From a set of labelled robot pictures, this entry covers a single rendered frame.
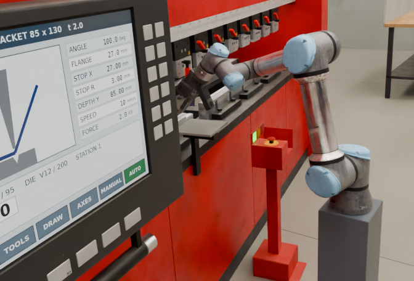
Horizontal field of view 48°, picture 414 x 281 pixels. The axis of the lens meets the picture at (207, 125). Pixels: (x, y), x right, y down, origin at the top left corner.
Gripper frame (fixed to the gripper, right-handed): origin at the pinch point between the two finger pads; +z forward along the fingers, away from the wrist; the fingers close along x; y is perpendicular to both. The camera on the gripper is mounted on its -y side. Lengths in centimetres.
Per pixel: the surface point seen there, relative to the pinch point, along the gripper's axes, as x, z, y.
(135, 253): 113, -44, -31
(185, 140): -4.6, 11.9, -8.4
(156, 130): 107, -62, -21
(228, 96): -68, 13, -2
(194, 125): 0.4, -0.6, -8.3
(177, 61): -10.3, -12.2, 17.1
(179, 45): -14.1, -16.9, 21.4
